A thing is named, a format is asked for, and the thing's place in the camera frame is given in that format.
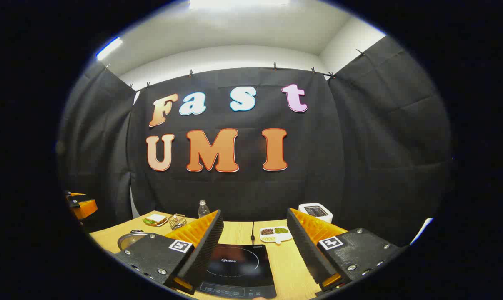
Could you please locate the white toaster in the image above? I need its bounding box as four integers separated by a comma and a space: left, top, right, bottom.
298, 203, 333, 224

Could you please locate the ceiling light strip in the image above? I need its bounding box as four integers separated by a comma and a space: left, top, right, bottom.
96, 37, 123, 61
188, 0, 291, 11

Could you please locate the white divided dish of beans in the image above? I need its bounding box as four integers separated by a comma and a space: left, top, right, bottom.
260, 226, 293, 245

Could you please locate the wire mesh utensil holder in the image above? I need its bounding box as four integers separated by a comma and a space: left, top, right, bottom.
168, 214, 188, 230

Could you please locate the stainless steel pot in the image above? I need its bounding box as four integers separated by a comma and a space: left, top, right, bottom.
117, 229, 152, 251

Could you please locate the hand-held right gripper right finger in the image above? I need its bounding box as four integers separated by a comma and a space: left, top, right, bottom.
286, 207, 404, 294

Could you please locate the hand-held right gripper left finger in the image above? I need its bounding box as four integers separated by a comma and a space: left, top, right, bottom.
114, 210, 225, 294

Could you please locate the black backdrop cloth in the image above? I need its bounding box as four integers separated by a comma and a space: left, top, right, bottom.
56, 35, 454, 246

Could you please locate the black induction cooktop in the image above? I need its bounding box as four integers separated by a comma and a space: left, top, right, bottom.
196, 244, 277, 299

